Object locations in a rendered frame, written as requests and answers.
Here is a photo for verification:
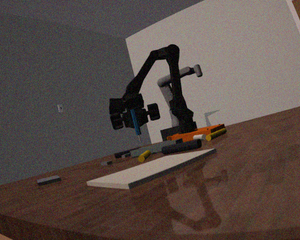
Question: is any yellow stylus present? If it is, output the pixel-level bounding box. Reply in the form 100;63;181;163
138;151;151;162

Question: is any blue cylinder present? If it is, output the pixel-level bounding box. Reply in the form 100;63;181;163
130;109;141;142

